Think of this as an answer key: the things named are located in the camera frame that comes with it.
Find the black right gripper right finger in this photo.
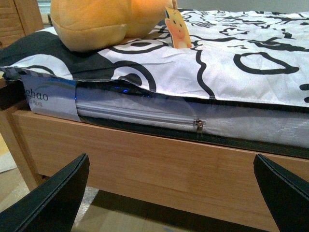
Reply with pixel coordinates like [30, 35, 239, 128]
[253, 154, 309, 232]

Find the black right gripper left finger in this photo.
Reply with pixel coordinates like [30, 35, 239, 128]
[0, 153, 90, 232]

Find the orange plush toy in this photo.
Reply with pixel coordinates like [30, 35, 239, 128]
[51, 0, 178, 52]

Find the plastic-wrapped white mattress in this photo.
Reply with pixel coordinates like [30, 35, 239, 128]
[21, 74, 309, 148]

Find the black and white bedsheet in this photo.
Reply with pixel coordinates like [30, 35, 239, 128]
[0, 10, 309, 108]

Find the wooden wardrobe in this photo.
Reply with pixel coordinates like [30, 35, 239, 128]
[0, 0, 44, 48]

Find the cartoon paper hang tag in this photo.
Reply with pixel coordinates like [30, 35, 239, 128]
[165, 7, 192, 49]

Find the wooden bed frame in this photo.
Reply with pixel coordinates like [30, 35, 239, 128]
[0, 79, 309, 232]

